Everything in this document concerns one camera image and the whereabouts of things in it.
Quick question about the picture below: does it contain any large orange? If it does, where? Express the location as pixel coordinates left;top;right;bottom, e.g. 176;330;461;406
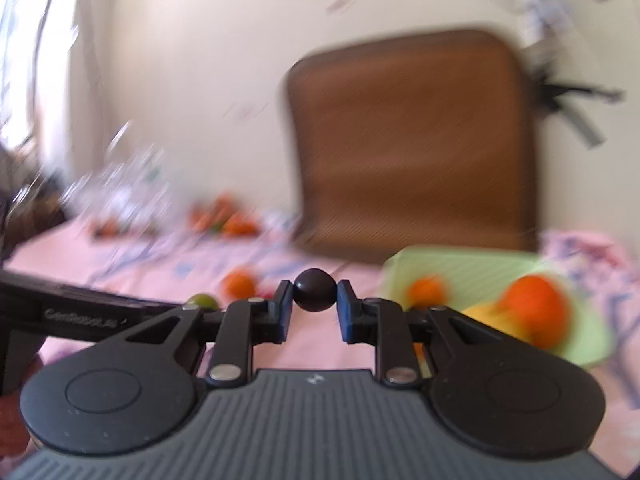
500;274;573;351

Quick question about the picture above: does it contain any dark purple plum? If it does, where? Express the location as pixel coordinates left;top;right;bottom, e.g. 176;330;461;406
293;268;337;312

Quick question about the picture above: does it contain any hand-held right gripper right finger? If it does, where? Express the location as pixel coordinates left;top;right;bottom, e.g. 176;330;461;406
336;280;493;387

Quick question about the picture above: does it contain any black tripod stand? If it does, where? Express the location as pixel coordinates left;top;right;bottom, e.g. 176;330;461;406
520;40;626;148

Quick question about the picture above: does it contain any small orange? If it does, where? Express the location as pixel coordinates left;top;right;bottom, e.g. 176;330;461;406
406;276;447;310
222;270;258;299

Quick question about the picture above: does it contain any light green plate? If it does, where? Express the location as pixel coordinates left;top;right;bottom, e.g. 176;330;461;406
381;245;617;370

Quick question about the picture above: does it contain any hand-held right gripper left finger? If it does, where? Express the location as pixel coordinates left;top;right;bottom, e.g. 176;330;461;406
125;280;294;387

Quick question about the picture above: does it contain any yellow fruit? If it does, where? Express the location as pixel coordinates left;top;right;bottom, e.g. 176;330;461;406
462;301;538;343

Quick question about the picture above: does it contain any clear plastic container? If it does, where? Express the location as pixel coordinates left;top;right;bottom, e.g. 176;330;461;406
65;125;176;238

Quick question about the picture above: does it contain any brown chair cushion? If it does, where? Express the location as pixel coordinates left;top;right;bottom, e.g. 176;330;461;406
284;27;543;266

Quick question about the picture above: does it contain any pile of oranges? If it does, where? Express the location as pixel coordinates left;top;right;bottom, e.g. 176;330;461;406
189;195;261;237

